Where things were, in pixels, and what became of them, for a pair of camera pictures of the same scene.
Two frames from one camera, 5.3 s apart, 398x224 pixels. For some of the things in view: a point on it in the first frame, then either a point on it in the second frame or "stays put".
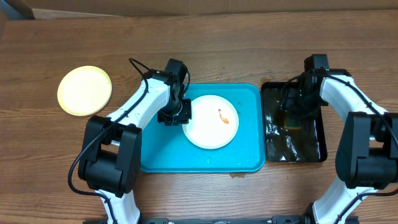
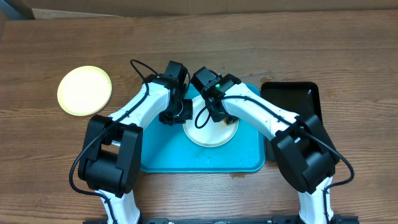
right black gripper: (292, 109) -> (219, 115)
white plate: (214, 122) stays put
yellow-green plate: (84, 91) stays put
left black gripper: (184, 119) stays put
